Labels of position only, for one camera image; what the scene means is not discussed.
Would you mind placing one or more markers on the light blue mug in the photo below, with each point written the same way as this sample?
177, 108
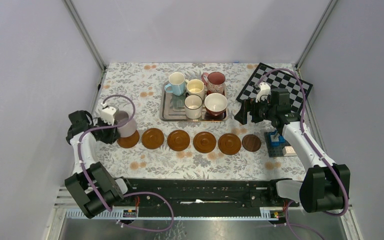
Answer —
176, 84

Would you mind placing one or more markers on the blue toy brick stack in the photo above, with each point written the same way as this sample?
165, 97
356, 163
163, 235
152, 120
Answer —
275, 139

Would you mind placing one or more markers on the white ribbed mug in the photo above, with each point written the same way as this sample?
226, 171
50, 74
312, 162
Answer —
193, 106

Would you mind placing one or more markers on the floral tablecloth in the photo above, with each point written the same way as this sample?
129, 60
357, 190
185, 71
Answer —
138, 87

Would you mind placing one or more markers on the white cup on red saucer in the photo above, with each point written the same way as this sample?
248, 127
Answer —
215, 104

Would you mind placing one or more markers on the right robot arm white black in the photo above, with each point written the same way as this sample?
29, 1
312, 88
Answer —
326, 184

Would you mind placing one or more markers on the cream yellow mug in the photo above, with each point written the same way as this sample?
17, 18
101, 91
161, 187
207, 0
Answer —
196, 87

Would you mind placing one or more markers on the dark walnut round coaster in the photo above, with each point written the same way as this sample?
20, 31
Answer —
251, 143

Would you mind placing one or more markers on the metal serving tray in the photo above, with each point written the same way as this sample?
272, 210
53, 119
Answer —
172, 108

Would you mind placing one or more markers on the pink mug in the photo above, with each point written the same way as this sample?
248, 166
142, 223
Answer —
214, 82

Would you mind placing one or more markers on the lilac mug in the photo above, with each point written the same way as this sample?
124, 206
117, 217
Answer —
129, 127

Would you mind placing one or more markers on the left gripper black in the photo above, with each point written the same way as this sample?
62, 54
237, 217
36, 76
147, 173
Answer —
112, 136

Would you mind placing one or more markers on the black white chessboard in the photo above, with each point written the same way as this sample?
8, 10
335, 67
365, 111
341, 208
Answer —
278, 79

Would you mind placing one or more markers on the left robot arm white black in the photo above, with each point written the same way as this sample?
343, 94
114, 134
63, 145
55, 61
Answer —
91, 185

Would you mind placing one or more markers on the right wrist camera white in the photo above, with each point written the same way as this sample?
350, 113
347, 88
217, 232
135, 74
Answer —
264, 92

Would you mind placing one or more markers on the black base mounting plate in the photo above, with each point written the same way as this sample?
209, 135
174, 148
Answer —
192, 199

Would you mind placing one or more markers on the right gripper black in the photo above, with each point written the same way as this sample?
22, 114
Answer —
248, 105

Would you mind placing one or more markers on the brown wooden coaster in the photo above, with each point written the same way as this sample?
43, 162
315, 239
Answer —
204, 142
229, 144
152, 138
178, 140
129, 142

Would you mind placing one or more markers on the dark grey brick baseplate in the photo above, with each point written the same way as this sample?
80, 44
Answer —
275, 151

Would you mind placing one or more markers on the white toy brick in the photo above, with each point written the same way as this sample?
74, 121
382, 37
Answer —
288, 151

